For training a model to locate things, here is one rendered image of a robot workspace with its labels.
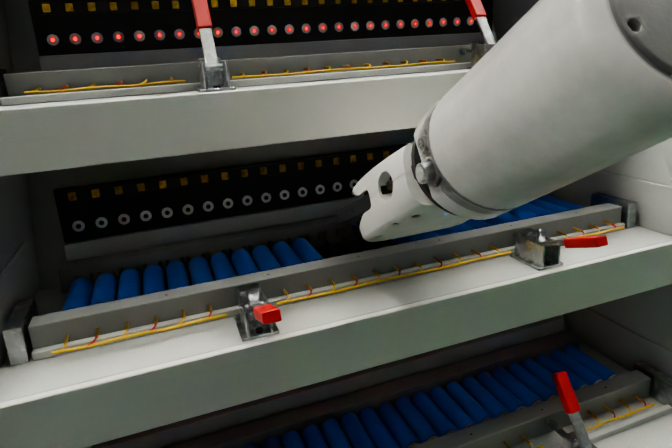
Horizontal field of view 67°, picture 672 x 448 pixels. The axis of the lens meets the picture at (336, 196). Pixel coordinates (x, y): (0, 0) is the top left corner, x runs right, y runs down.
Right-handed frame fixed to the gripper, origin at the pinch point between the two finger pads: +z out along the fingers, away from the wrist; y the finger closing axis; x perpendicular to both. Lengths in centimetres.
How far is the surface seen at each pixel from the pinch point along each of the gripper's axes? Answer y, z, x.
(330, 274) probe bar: -7.0, -1.9, -4.3
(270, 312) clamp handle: -14.4, -11.9, -6.7
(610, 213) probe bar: 24.5, -2.3, -4.2
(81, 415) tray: -26.7, -4.7, -10.1
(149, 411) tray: -22.6, -4.2, -11.0
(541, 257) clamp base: 11.4, -5.8, -7.1
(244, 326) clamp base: -15.3, -4.8, -6.9
